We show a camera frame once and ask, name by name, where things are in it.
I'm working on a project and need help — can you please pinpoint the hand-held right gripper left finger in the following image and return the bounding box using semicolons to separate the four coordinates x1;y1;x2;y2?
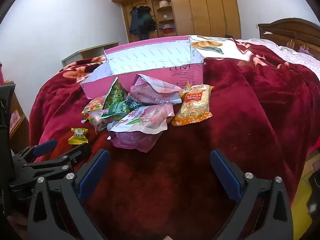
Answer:
27;149;111;240

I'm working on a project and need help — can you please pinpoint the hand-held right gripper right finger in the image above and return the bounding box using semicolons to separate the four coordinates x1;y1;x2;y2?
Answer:
209;149;293;240

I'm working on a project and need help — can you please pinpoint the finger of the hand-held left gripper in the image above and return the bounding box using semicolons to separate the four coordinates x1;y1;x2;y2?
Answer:
9;144;91;192
12;139;58;165

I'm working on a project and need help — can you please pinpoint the yellow candy packet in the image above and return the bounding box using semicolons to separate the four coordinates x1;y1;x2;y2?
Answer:
68;127;89;145

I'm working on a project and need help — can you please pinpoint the white pink snack packet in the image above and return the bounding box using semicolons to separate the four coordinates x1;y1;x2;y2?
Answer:
109;104;175;133

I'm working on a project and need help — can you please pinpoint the orange biscuit packet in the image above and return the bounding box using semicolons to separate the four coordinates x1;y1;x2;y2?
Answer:
171;84;215;127

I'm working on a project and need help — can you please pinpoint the green pea snack packet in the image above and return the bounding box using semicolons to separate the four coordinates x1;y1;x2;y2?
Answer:
101;77;141;120

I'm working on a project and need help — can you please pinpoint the orange printed snack packet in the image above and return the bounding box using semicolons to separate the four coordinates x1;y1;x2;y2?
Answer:
178;82;192;100

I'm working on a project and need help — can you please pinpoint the pink cardboard box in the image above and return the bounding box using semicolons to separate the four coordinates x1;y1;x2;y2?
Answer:
80;35;205;100

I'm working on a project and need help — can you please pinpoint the red floral blanket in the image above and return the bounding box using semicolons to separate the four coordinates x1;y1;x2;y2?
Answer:
29;39;320;240

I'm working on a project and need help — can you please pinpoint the low grey shelf unit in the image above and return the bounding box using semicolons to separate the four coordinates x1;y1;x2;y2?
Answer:
61;42;120;68

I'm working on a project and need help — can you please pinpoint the pink checked bedsheet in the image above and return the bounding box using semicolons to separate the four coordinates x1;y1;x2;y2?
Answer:
237;38;320;80

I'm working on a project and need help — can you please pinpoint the dark green hanging coat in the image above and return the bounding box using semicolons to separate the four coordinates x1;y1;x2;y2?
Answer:
137;6;157;40

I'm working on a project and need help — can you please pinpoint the dark wooden headboard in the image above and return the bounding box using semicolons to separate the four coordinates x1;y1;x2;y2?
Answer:
257;17;320;60

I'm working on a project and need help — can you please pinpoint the wooden wardrobe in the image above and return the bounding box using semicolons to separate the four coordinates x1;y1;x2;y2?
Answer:
110;0;242;43

